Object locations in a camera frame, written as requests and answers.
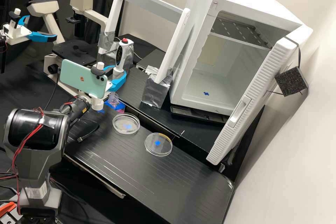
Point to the left phone holder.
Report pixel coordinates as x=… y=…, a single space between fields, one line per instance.
x=17 y=12

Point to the right wrist camera phone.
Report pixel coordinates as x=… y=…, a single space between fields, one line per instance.
x=78 y=77

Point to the pipette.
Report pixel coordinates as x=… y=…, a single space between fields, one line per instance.
x=121 y=53

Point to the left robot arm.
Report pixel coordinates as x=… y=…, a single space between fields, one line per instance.
x=2 y=40

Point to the small bottle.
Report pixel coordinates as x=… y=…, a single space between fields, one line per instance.
x=114 y=99

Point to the petri dish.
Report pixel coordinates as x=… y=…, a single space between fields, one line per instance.
x=126 y=123

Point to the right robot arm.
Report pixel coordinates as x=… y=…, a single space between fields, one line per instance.
x=34 y=129

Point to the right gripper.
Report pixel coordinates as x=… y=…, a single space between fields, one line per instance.
x=97 y=103

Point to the black platform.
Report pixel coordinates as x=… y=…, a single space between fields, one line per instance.
x=157 y=182
x=152 y=60
x=136 y=87

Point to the blue bottle holder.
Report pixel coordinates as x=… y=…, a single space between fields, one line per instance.
x=119 y=107

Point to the petri dish lid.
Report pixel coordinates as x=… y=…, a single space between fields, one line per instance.
x=158 y=144

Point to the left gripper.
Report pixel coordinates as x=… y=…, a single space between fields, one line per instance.
x=15 y=35

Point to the white incubator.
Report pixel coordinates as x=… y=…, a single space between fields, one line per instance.
x=236 y=6

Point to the white pipette stand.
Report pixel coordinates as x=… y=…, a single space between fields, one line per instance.
x=147 y=1

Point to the incubator door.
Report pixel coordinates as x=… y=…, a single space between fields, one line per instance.
x=252 y=98

